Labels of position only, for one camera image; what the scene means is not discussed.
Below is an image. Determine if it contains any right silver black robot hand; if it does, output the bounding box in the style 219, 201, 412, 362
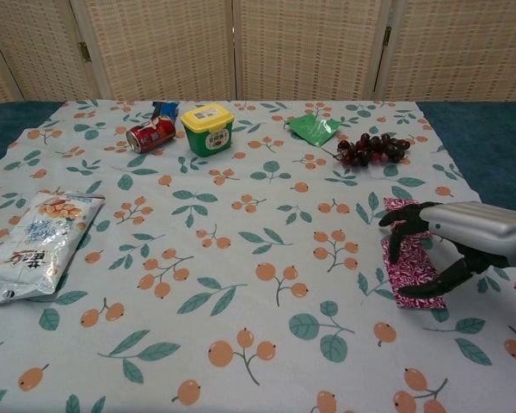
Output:
378, 200, 516, 300

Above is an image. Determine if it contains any dark red grape bunch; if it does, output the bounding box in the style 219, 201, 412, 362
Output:
333, 133, 412, 168

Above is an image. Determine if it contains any green foil packet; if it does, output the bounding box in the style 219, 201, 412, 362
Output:
287, 114, 343, 147

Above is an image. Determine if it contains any floral leaf print tablecloth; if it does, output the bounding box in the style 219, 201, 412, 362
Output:
0, 99, 516, 413

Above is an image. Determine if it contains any woven bamboo folding screen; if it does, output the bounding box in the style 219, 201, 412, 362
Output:
0, 0, 516, 108

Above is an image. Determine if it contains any green tub yellow lid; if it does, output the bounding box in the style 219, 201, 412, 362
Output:
180, 104, 235, 157

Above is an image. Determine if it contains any blue snack bar wrapper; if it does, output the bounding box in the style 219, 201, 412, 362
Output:
150, 101, 181, 126

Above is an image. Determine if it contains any red snack packet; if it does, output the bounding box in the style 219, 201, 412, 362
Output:
126, 116, 176, 154

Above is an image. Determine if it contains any white snack bag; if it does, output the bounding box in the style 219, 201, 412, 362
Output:
0, 191, 107, 305

